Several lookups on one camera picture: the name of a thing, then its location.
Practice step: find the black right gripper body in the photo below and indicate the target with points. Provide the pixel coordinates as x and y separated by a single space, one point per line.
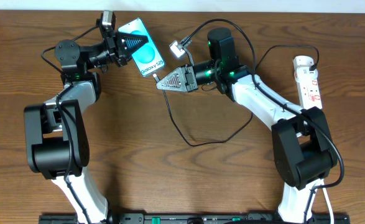
192 85

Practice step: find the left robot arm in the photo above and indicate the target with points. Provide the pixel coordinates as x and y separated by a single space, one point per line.
56 141

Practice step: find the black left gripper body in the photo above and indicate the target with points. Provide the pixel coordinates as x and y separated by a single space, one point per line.
112 51

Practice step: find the white power strip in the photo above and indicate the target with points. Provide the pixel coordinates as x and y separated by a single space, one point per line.
308 92

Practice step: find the white USB charger plug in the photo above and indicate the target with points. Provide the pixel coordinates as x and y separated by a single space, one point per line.
304 74

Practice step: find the smartphone with teal screen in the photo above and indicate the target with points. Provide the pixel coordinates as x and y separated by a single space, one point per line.
147 58

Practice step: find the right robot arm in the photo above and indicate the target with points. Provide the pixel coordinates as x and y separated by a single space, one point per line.
304 152

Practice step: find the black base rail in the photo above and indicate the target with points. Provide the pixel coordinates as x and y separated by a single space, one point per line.
139 218

